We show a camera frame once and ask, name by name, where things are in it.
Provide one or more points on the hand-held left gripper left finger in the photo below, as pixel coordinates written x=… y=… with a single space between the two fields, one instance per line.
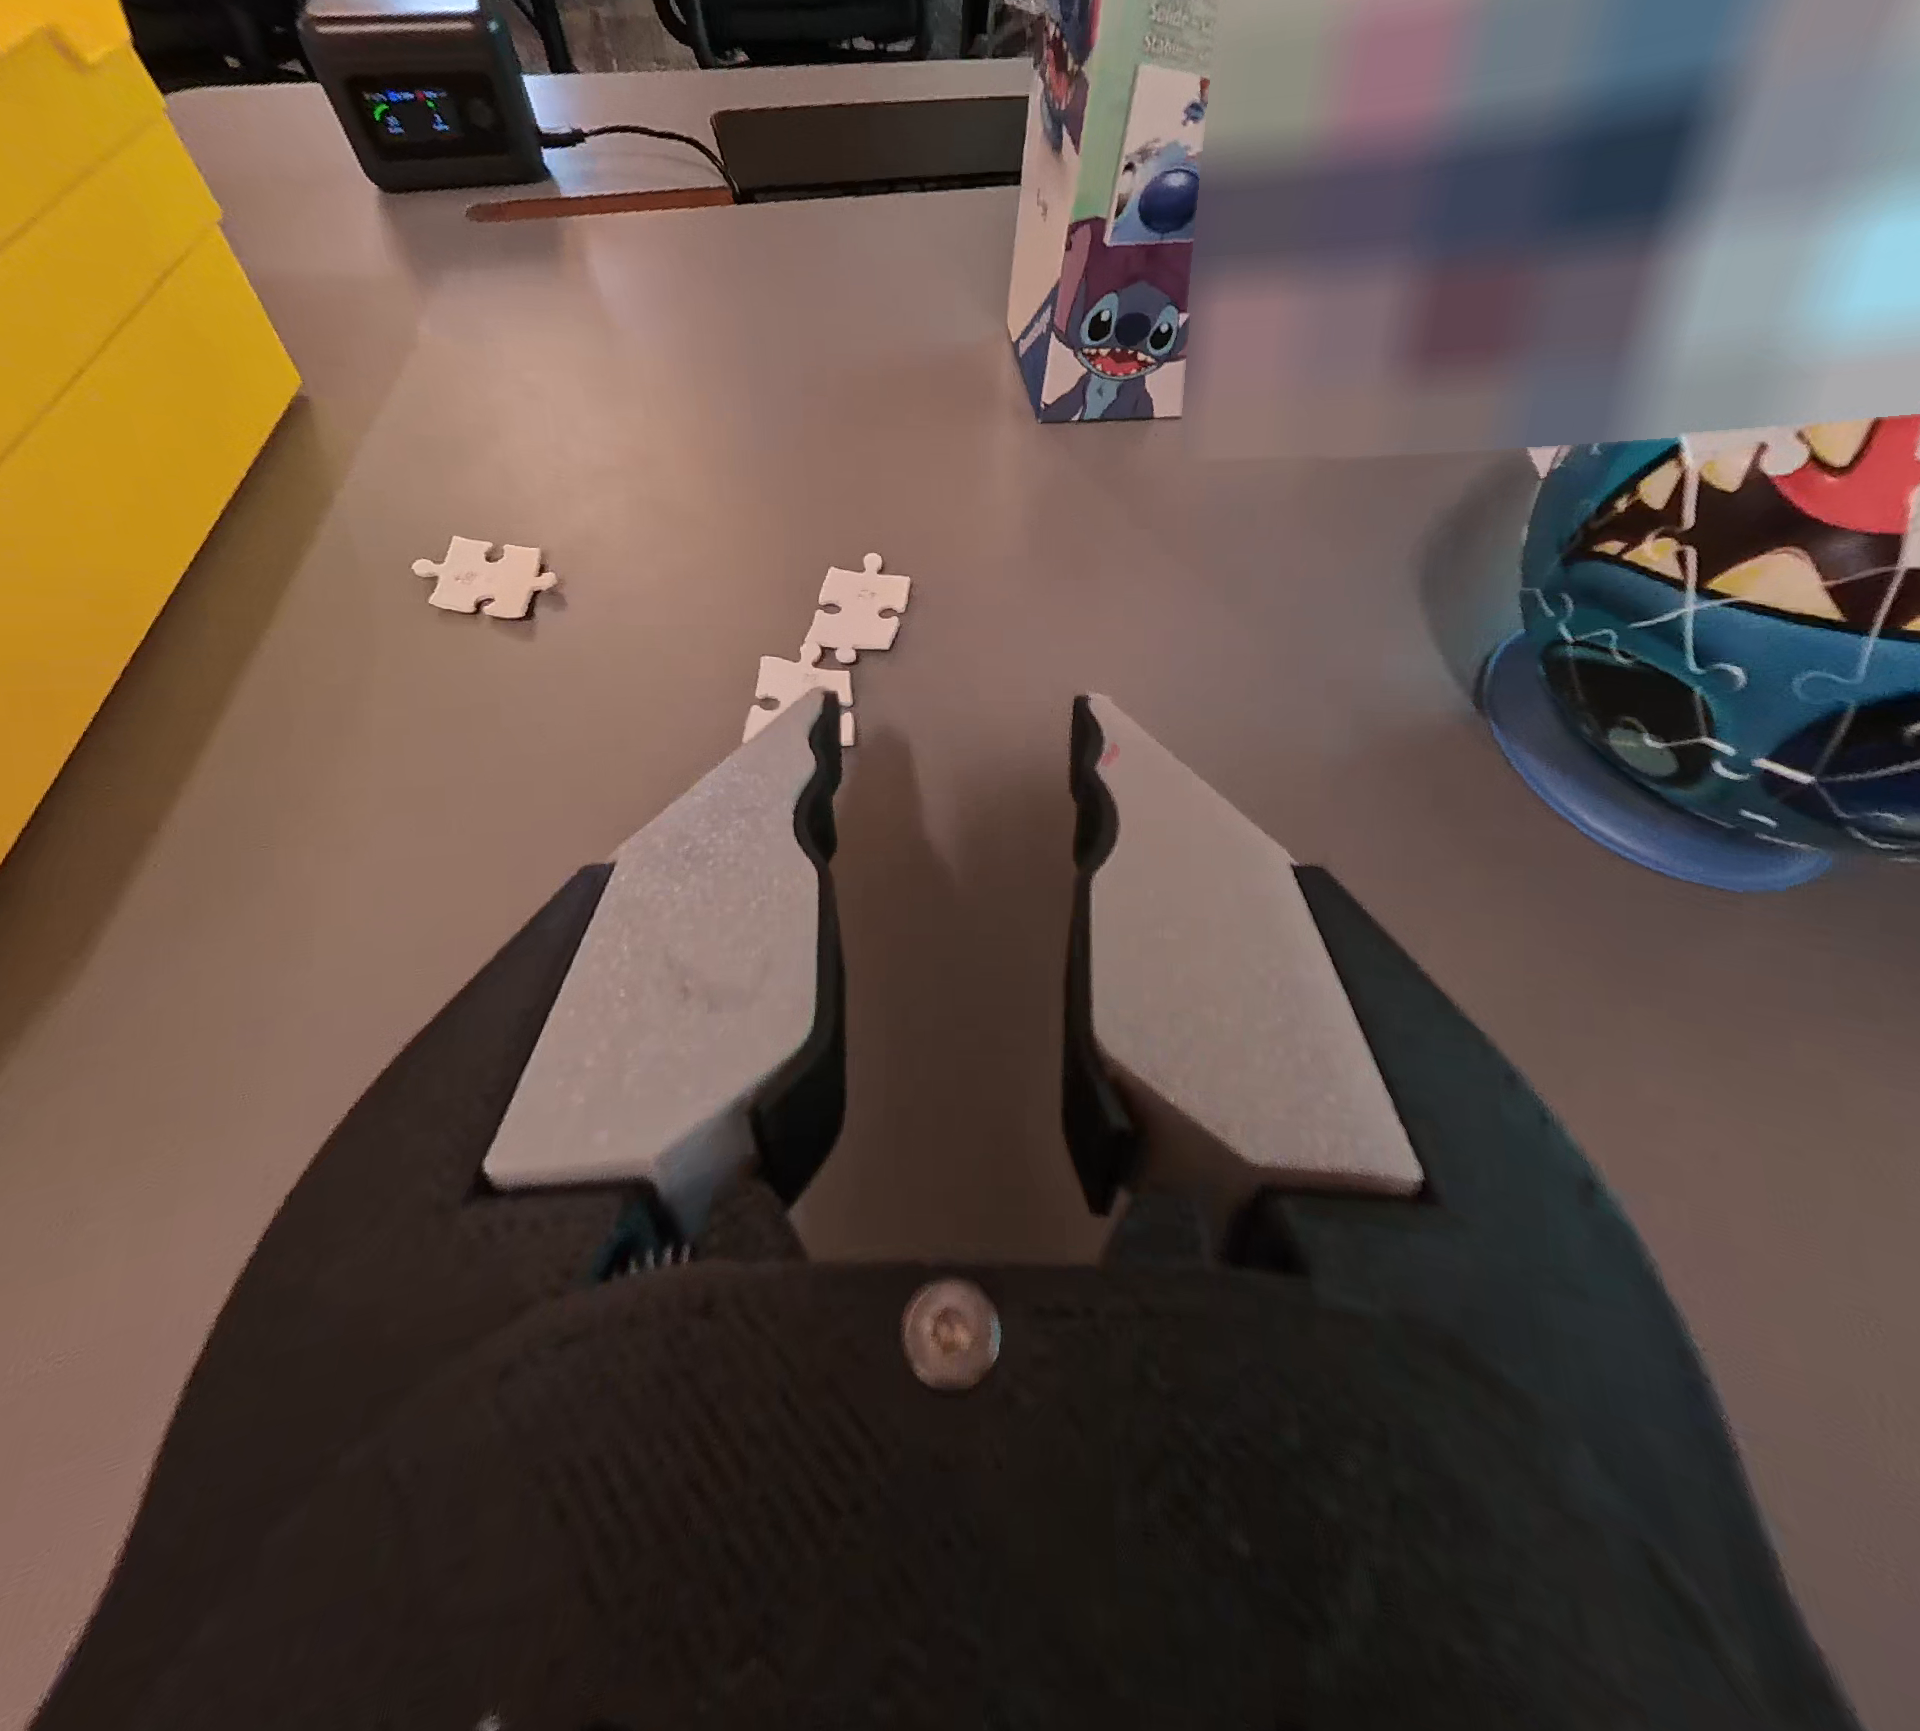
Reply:
x=672 y=996

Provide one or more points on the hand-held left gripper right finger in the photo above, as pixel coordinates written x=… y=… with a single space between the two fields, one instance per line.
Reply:
x=1244 y=1014

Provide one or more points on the blue round ball stand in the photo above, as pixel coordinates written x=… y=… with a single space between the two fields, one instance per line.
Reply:
x=1589 y=809

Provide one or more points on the partly built blue puzzle ball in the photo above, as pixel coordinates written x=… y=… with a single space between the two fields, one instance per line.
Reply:
x=1725 y=652

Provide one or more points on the white puzzle piece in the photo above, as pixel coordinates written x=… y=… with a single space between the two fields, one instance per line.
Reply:
x=485 y=581
x=859 y=611
x=789 y=692

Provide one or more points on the printed cardboard puzzle box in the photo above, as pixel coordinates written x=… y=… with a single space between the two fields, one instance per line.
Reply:
x=1118 y=306

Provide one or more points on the brown wooden stick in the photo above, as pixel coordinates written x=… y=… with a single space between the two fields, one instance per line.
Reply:
x=601 y=203

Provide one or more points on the yellow plastic bin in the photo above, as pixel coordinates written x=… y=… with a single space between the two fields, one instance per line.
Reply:
x=104 y=414

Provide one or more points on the grey device with screen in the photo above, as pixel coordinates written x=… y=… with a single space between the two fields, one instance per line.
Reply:
x=423 y=84

